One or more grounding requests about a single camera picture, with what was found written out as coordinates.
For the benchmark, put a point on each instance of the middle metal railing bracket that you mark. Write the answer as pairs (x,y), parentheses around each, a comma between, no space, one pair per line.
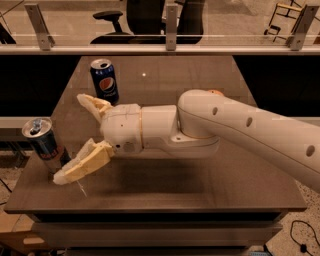
(171,29)

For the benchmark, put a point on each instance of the right metal railing bracket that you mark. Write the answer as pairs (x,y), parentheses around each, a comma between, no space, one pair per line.
(299,32)

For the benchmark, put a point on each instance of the red apple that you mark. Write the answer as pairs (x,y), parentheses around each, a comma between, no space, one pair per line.
(217,92)

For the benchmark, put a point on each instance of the black office chair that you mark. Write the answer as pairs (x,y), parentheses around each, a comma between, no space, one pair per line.
(147,25)

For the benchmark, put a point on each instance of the Red Bull can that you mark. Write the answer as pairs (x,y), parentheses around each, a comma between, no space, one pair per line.
(46,143)

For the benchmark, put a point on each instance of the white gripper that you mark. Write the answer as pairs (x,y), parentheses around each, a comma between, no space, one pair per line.
(122,128)

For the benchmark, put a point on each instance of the left metal railing bracket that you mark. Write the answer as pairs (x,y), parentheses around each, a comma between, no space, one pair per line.
(44,38)

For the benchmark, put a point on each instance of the blue Pepsi can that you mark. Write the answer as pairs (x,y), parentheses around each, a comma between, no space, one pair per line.
(104,80)

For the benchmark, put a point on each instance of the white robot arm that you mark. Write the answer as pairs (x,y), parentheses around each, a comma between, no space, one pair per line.
(192,128)

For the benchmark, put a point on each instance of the yellow frame cart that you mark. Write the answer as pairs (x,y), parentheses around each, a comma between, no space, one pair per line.
(283,20)

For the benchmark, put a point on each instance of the metal railing bracket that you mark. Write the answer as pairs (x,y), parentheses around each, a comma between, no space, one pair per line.
(299,32)
(171,29)
(44,38)

